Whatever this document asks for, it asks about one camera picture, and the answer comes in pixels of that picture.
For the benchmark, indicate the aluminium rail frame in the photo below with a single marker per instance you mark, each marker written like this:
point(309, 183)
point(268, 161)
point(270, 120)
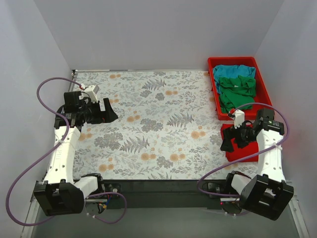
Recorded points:
point(116, 222)

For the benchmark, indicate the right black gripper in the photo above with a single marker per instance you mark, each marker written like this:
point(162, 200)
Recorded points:
point(237, 138)

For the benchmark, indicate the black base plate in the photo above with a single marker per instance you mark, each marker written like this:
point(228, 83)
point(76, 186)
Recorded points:
point(166, 194)

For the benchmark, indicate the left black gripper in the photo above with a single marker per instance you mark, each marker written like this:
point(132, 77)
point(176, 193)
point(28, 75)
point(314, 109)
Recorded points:
point(101, 112)

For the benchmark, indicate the green t shirt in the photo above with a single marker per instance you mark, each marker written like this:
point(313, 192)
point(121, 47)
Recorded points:
point(236, 92)

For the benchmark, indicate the floral table cloth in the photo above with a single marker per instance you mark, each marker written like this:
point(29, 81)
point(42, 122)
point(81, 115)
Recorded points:
point(167, 128)

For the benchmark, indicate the red plastic bin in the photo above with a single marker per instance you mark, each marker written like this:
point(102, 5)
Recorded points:
point(261, 92)

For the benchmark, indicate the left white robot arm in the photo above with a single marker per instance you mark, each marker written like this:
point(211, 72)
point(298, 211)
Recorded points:
point(58, 193)

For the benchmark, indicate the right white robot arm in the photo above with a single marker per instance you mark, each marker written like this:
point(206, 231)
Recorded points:
point(267, 193)

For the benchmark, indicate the folded red t shirt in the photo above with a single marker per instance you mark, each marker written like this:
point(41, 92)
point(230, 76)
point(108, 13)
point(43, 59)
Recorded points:
point(240, 152)

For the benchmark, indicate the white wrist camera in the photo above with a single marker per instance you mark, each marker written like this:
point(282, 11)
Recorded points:
point(238, 117)
point(91, 91)

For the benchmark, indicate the blue t shirt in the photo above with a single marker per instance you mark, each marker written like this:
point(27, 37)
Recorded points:
point(231, 71)

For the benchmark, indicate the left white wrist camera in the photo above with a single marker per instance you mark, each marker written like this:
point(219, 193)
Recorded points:
point(91, 91)

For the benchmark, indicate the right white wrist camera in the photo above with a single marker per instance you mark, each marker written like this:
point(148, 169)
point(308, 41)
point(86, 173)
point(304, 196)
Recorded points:
point(238, 117)

